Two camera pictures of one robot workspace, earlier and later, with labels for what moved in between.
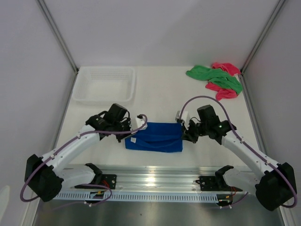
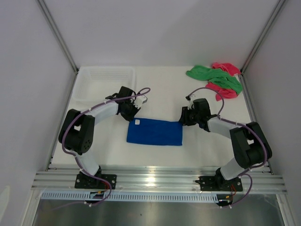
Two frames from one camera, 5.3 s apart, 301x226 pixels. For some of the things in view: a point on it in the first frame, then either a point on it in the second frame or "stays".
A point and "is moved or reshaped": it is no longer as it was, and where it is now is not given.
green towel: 217,76 stays
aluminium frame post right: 264,35 stays
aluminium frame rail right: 255,125 stays
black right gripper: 186,134 to 184,119
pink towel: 222,93 stays
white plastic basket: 105,84 stays
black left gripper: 128,123 to 130,117
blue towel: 157,137 is moved or reshaped
